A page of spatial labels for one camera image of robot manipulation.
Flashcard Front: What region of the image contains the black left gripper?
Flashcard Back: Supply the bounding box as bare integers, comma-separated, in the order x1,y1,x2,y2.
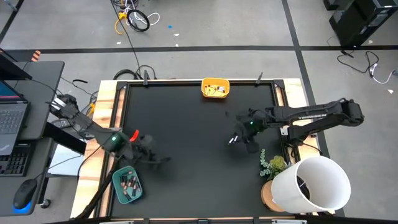
130,134,172,171

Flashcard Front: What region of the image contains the black laptop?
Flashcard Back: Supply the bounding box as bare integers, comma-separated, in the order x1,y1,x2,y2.
0,79,32,156

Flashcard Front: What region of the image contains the black corrugated cable conduit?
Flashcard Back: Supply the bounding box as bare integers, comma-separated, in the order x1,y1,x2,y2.
73,158,121,220

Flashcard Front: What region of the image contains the yellow plastic bin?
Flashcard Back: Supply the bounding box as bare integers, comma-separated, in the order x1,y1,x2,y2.
201,77,231,100

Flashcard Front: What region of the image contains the black desk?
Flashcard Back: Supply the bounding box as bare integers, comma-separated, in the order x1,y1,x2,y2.
0,60,65,217

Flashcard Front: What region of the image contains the round wooden base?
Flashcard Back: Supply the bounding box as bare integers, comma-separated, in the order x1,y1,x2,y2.
260,179,285,213

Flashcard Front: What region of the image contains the black keyboard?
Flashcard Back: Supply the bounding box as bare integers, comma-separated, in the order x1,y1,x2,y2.
0,143,32,177

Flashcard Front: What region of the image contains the teal plastic bin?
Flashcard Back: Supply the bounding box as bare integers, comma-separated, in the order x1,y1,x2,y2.
111,165,144,205

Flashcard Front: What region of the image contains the coiled black cable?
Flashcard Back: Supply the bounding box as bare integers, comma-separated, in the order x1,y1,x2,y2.
126,9,151,33

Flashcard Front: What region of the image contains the black floor cable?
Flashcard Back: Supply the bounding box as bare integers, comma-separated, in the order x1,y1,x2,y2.
337,49,381,75

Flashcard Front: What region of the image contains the black computer tower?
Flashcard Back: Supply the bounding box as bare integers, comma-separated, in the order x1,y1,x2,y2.
328,0,398,48

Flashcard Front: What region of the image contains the black desk monitor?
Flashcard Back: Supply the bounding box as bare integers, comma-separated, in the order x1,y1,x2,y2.
0,48,34,81

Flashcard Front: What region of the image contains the black computer mouse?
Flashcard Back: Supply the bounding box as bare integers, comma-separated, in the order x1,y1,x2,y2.
12,179,39,210

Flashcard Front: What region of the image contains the yellow floor cable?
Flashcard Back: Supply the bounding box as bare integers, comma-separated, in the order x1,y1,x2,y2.
114,11,129,35

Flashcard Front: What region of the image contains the white floor cable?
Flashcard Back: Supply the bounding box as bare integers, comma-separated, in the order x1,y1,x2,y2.
369,63,398,85

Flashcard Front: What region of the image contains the white lamp shade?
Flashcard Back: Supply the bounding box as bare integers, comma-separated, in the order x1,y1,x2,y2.
271,156,352,215

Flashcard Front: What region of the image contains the green artificial plant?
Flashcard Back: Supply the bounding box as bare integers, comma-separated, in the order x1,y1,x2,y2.
259,148,289,181

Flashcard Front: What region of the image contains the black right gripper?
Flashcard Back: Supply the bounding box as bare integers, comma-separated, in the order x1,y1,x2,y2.
231,110,268,154

